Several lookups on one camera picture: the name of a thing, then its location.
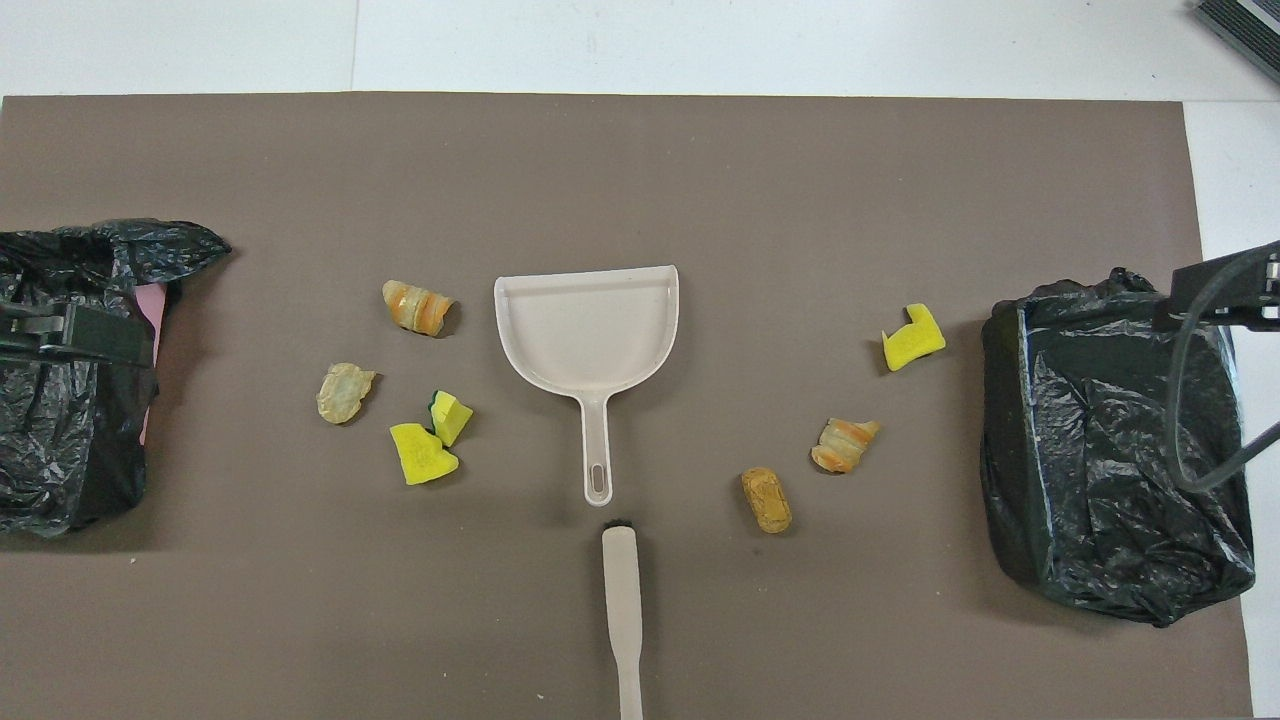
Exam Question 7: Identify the beige plastic dustpan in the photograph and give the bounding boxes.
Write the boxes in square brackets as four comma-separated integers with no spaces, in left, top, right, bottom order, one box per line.
[494,265,680,507]

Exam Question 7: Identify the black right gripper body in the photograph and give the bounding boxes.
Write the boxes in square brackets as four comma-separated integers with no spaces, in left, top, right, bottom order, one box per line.
[1168,240,1280,331]

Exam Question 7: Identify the beige hand brush black bristles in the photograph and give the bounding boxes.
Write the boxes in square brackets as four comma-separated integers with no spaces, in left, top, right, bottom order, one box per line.
[601,517,646,720]

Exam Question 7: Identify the brown table mat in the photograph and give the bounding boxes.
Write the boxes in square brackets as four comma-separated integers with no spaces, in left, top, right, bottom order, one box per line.
[0,93,1253,720]

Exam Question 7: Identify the pale tan scrap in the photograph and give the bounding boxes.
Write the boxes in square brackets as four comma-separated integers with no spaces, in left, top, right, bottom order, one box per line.
[316,362,378,425]

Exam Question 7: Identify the orange striped scrap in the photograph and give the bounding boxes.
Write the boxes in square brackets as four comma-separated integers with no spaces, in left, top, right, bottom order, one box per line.
[382,280,457,337]

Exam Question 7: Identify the notched yellow sponge piece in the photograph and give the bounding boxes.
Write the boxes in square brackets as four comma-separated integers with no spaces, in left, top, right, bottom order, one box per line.
[881,303,947,373]

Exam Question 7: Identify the large yellow sponge piece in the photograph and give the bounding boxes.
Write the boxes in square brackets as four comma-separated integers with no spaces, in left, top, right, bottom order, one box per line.
[389,423,461,487]

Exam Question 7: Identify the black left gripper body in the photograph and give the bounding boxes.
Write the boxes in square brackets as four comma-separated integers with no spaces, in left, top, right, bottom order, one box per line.
[0,303,157,369]

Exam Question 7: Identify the right arm gripper cable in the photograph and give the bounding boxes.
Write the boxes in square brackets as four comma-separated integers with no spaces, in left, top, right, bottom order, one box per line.
[1168,255,1280,493]

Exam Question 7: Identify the striped orange bread piece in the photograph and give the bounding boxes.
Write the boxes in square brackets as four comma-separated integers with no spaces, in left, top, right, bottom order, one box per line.
[810,417,882,475]

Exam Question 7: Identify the small yellow green sponge piece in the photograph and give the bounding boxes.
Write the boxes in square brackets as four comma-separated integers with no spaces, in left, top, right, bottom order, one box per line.
[430,390,475,448]

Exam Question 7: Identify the pink plastic bin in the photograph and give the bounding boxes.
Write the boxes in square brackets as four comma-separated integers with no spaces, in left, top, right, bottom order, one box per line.
[135,283,167,446]

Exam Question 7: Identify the dark grey ridged panel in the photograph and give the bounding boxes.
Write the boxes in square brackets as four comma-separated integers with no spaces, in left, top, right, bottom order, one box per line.
[1193,0,1280,87]

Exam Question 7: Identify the black plastic trash bag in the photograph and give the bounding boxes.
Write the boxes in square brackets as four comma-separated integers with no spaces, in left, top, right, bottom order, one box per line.
[0,219,233,539]
[980,267,1257,628]

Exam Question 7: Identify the brown bread roll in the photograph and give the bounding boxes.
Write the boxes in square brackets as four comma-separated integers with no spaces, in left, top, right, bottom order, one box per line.
[741,467,794,535]

